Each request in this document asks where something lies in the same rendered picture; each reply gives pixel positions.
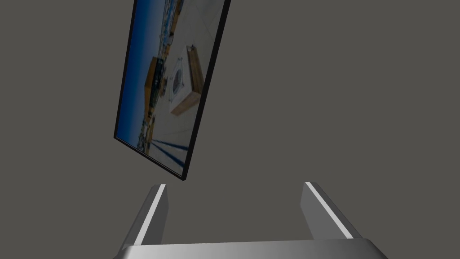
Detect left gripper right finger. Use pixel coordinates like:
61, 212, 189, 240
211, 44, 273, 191
300, 181, 363, 241

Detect black-framed picture of blue sky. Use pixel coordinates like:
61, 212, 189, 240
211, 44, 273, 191
113, 0, 231, 181

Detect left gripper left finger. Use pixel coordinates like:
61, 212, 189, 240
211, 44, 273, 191
123, 183, 169, 250

